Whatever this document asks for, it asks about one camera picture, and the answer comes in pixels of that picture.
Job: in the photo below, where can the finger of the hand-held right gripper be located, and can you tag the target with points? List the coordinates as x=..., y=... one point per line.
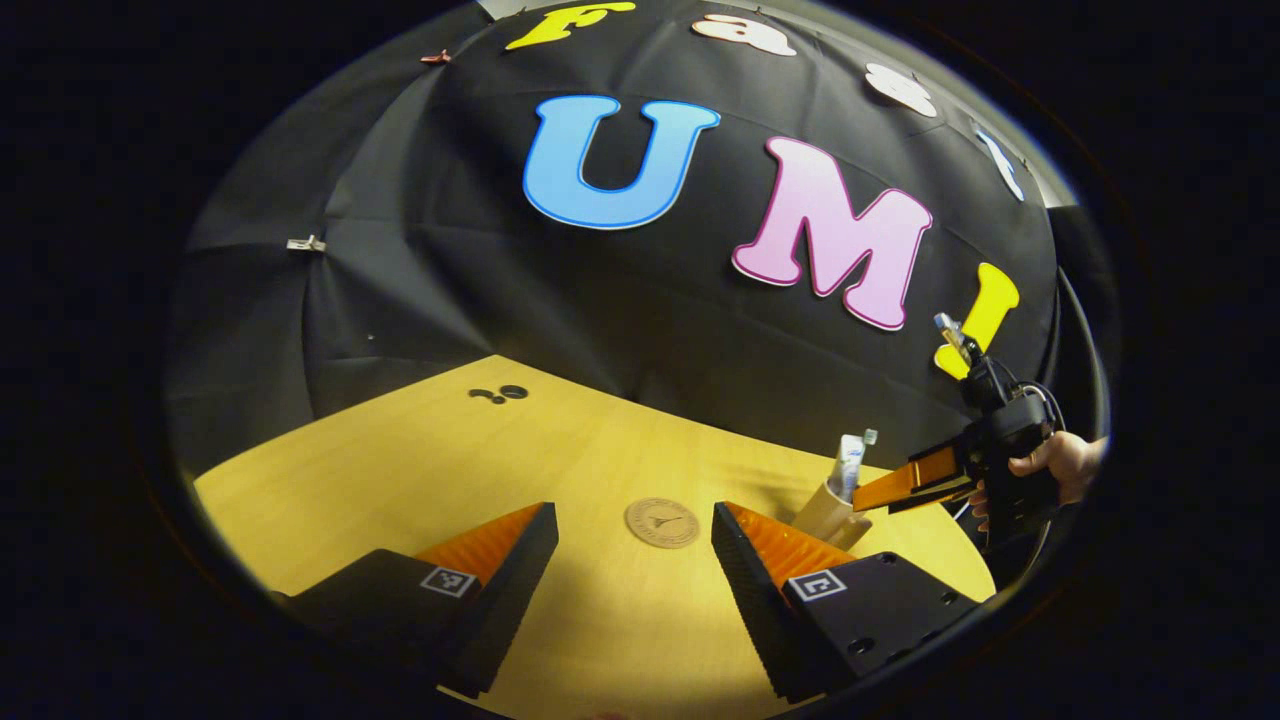
x=935, y=497
x=915, y=478

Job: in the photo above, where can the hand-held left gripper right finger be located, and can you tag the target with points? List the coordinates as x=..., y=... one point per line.
x=755, y=600

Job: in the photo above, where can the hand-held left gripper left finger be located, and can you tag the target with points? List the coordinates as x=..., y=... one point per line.
x=510, y=600

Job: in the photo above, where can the white toothpaste tube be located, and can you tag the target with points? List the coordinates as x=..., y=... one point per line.
x=848, y=468

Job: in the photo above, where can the beige cup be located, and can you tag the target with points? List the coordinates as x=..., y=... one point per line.
x=822, y=515

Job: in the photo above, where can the round cork coaster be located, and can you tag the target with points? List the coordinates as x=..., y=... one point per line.
x=662, y=522

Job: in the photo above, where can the wooden desktop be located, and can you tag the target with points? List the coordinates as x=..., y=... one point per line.
x=400, y=480

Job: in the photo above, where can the white cloth clip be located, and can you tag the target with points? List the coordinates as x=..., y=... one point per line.
x=305, y=243

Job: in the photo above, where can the red cloth clip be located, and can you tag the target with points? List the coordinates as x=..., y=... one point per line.
x=435, y=57

